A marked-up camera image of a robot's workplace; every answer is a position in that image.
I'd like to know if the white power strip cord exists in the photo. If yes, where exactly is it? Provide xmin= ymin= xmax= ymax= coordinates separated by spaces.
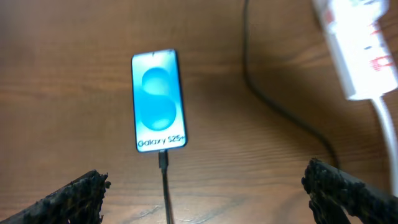
xmin=369 ymin=96 xmax=398 ymax=197

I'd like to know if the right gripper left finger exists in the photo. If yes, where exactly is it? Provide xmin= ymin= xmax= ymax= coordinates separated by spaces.
xmin=1 ymin=170 xmax=111 ymax=224

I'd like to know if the blue screen Galaxy smartphone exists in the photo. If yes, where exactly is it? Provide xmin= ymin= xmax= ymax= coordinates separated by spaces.
xmin=131 ymin=49 xmax=188 ymax=152

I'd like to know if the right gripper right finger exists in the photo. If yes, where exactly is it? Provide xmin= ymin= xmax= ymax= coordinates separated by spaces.
xmin=302 ymin=158 xmax=397 ymax=224

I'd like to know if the black charging cable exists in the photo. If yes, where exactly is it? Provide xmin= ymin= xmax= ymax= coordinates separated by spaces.
xmin=157 ymin=0 xmax=341 ymax=224

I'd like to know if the white power strip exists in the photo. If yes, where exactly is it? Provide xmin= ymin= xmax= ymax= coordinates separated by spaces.
xmin=312 ymin=0 xmax=397 ymax=101

